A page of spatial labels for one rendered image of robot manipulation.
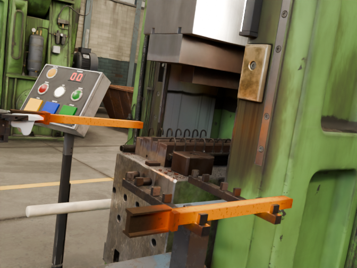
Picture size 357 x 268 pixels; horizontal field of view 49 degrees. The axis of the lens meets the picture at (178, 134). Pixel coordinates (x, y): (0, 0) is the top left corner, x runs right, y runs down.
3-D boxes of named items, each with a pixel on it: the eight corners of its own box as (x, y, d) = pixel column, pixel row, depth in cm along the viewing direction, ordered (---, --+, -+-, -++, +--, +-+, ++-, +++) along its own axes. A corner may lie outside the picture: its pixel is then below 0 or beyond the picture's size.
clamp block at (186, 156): (185, 176, 124) (188, 157, 123) (170, 169, 130) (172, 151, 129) (213, 175, 131) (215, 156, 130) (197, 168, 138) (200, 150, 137)
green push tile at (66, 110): (68, 123, 159) (77, 107, 161) (54, 119, 162) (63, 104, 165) (70, 125, 160) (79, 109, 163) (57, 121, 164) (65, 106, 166)
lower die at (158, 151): (163, 167, 133) (167, 142, 132) (134, 153, 149) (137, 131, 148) (247, 164, 159) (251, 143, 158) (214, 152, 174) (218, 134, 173)
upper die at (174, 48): (178, 63, 128) (182, 33, 127) (146, 60, 144) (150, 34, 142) (262, 77, 154) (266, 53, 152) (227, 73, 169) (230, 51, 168)
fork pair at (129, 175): (135, 186, 92) (136, 177, 91) (124, 179, 96) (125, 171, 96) (209, 181, 105) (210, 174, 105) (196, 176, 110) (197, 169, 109)
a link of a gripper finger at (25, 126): (42, 134, 113) (7, 133, 107) (43, 114, 112) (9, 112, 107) (44, 136, 110) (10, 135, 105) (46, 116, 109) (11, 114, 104)
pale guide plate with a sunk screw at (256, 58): (257, 101, 116) (267, 44, 114) (236, 98, 123) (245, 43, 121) (262, 102, 118) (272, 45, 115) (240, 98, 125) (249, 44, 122)
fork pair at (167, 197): (163, 203, 82) (164, 194, 82) (150, 194, 87) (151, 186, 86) (240, 195, 96) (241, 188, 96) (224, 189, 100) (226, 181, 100)
